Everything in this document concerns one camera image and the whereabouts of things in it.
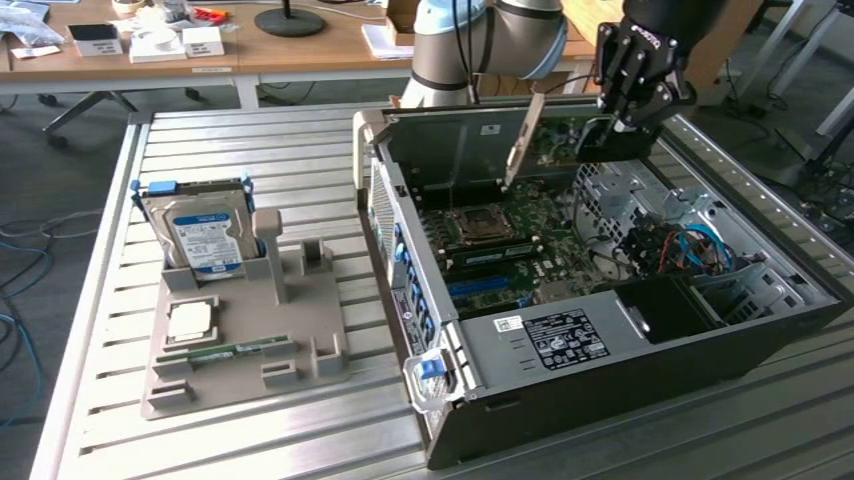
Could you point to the white label card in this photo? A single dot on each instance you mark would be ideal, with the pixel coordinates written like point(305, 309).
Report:
point(34, 52)

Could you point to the metal disk bay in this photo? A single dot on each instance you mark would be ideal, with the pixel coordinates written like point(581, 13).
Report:
point(621, 200)

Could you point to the red small item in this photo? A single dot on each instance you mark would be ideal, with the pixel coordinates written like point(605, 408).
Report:
point(210, 16)

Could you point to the small white box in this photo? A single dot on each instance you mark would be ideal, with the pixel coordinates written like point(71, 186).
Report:
point(202, 42)

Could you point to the graphics card with metal bracket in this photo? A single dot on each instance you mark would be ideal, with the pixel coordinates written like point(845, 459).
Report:
point(557, 137)

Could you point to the white box with black top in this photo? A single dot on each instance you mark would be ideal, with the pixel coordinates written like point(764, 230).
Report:
point(95, 40)

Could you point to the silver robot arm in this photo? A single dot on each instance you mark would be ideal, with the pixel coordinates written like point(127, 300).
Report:
point(468, 45)

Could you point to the stack of papers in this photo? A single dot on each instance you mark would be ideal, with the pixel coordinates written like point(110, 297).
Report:
point(388, 45)

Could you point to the clear plastic bag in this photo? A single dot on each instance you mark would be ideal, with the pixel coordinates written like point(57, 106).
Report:
point(27, 22)

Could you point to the silver CPU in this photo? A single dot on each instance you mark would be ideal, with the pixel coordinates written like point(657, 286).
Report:
point(190, 321)

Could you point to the flat white box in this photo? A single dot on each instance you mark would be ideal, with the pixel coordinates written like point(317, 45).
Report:
point(157, 47)

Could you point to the blue disk caddy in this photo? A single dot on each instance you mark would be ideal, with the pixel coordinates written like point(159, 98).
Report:
point(162, 187)

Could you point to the tape roll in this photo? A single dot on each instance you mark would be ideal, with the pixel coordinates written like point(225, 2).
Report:
point(126, 6)

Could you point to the wooden desk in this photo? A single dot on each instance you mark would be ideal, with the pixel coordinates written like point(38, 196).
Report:
point(301, 50)

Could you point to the grey power supply unit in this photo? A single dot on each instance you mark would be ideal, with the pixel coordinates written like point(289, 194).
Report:
point(561, 340)

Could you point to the grey parts rack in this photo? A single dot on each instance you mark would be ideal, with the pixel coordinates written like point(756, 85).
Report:
point(294, 320)

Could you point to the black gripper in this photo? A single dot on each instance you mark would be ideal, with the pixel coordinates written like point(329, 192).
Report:
point(641, 75)

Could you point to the black open PC case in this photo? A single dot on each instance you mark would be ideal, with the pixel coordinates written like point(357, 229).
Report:
point(601, 400)

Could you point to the CPU socket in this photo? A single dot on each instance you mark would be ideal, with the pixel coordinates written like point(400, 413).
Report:
point(482, 223)

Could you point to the black lamp base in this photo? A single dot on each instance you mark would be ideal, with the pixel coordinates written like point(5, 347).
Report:
point(290, 21)

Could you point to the hard disk with blue label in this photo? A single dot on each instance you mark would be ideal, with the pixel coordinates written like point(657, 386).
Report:
point(201, 235)

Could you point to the cardboard box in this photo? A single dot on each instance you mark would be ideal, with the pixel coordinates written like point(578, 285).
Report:
point(401, 20)

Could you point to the installed RAM stick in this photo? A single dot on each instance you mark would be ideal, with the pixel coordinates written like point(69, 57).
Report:
point(494, 252)

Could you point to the white desk frame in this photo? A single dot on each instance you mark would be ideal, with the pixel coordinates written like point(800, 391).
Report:
point(811, 45)

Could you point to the green RAM stick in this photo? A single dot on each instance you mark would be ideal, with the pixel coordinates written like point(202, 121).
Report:
point(241, 347)

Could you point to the green motherboard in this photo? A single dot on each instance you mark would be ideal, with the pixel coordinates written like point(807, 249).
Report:
point(528, 270)

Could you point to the blue case latch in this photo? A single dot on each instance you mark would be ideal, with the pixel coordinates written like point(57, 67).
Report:
point(429, 370)

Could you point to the blue expansion slot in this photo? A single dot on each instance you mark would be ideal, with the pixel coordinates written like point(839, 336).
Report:
point(488, 286)

